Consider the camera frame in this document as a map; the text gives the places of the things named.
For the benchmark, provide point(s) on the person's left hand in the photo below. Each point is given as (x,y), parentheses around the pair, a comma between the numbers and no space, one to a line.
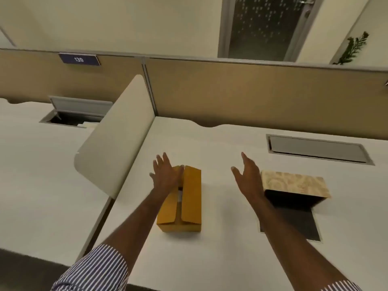
(165,177)

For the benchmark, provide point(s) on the person's right forearm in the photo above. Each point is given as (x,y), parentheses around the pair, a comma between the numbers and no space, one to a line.
(288,242)

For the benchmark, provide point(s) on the beige patterned tissue holder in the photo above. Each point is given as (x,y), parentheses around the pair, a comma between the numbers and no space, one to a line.
(298,184)

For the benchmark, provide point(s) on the beige partition panel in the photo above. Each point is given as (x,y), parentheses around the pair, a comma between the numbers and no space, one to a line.
(257,93)
(36,75)

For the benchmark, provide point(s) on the white desk divider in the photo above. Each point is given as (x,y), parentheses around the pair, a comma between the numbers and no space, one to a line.
(118,136)

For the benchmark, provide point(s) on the blue striped shirt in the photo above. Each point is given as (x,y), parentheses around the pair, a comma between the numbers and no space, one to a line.
(97,269)

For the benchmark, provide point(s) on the blue number sign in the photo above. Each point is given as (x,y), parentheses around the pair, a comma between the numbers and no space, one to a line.
(79,59)

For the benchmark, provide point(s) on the person's left forearm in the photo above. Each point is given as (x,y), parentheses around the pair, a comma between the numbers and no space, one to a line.
(142,221)

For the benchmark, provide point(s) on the frosted glass door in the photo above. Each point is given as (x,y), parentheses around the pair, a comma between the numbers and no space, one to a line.
(263,27)

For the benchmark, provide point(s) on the green plant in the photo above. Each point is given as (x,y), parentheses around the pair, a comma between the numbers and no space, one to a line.
(353,48)

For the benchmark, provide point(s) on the person's right hand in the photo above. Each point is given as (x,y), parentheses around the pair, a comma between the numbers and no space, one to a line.
(250,178)

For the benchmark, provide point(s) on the brown cardboard box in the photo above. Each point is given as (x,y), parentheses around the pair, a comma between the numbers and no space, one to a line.
(189,203)

